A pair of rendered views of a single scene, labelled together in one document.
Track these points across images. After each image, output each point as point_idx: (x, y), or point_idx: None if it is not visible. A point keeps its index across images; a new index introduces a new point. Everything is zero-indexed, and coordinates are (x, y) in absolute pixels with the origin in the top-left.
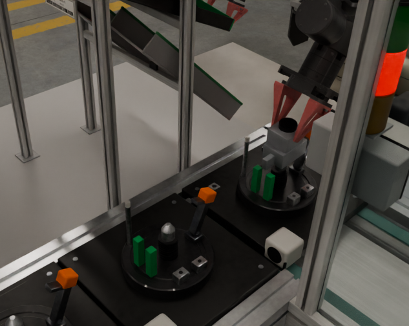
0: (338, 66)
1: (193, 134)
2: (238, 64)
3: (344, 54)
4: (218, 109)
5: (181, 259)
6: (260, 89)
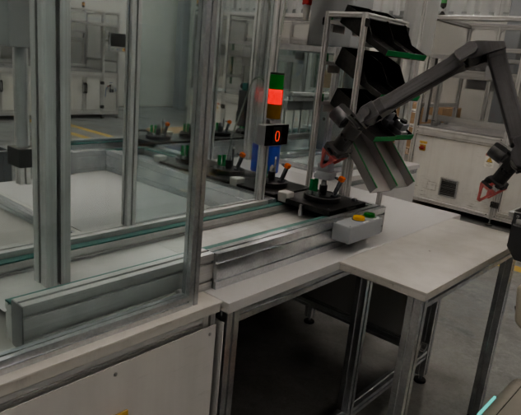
0: (341, 139)
1: (392, 221)
2: (492, 236)
3: (343, 134)
4: (365, 182)
5: (268, 180)
6: (463, 238)
